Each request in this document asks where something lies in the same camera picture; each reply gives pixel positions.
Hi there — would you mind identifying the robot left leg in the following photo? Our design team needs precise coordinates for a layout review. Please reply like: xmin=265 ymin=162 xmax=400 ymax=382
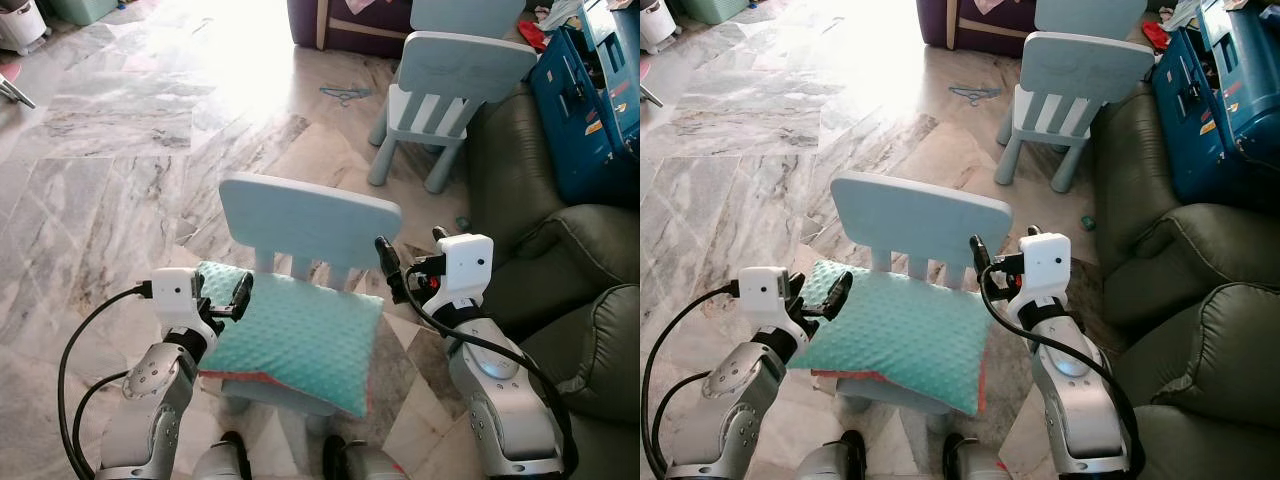
xmin=795 ymin=430 xmax=867 ymax=480
xmin=192 ymin=430 xmax=253 ymax=480

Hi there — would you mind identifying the blue hard case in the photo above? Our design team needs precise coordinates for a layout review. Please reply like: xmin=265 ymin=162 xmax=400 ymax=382
xmin=527 ymin=0 xmax=641 ymax=207
xmin=1150 ymin=0 xmax=1280 ymax=207

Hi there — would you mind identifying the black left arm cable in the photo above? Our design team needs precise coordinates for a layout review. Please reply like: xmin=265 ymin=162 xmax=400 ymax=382
xmin=56 ymin=282 xmax=153 ymax=480
xmin=641 ymin=282 xmax=741 ymax=480

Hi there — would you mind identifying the green storage box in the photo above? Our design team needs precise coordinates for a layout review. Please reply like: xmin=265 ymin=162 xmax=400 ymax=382
xmin=680 ymin=0 xmax=751 ymax=26
xmin=44 ymin=0 xmax=123 ymax=27

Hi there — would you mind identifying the light blue child chair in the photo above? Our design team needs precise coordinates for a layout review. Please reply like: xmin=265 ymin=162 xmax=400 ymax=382
xmin=409 ymin=0 xmax=529 ymax=41
xmin=367 ymin=30 xmax=540 ymax=195
xmin=828 ymin=170 xmax=1015 ymax=416
xmin=995 ymin=30 xmax=1163 ymax=195
xmin=193 ymin=172 xmax=404 ymax=431
xmin=1033 ymin=0 xmax=1149 ymax=41

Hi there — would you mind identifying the purple upholstered furniture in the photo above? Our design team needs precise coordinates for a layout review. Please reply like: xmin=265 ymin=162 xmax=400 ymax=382
xmin=916 ymin=0 xmax=1038 ymax=53
xmin=287 ymin=0 xmax=416 ymax=59

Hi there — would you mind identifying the teal dotted pillow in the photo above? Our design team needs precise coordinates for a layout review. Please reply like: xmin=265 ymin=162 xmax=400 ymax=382
xmin=194 ymin=261 xmax=387 ymax=420
xmin=787 ymin=259 xmax=991 ymax=417

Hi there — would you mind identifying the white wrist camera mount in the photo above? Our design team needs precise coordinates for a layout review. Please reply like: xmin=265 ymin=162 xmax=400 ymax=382
xmin=738 ymin=266 xmax=798 ymax=333
xmin=436 ymin=234 xmax=496 ymax=313
xmin=149 ymin=267 xmax=207 ymax=333
xmin=1016 ymin=232 xmax=1073 ymax=313

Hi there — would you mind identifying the white bin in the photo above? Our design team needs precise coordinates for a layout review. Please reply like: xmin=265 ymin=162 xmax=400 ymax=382
xmin=0 ymin=0 xmax=52 ymax=57
xmin=640 ymin=0 xmax=681 ymax=56

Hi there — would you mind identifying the robot right leg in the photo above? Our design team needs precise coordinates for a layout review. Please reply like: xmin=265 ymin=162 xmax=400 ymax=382
xmin=320 ymin=434 xmax=408 ymax=480
xmin=940 ymin=432 xmax=1013 ymax=480

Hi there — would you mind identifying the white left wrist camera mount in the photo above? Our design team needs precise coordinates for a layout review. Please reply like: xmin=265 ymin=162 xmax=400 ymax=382
xmin=738 ymin=266 xmax=798 ymax=333
xmin=149 ymin=267 xmax=207 ymax=333

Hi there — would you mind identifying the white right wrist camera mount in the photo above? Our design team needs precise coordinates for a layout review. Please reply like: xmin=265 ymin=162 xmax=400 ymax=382
xmin=1016 ymin=232 xmax=1073 ymax=313
xmin=436 ymin=234 xmax=496 ymax=313

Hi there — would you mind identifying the dark green leather sofa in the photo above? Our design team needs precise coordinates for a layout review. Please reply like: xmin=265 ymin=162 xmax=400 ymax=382
xmin=1088 ymin=84 xmax=1280 ymax=480
xmin=466 ymin=84 xmax=641 ymax=480

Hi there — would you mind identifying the robot leg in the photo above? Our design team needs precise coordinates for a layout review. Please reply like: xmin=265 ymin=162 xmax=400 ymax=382
xmin=795 ymin=430 xmax=867 ymax=480
xmin=320 ymin=434 xmax=408 ymax=480
xmin=940 ymin=432 xmax=1013 ymax=480
xmin=192 ymin=430 xmax=253 ymax=480

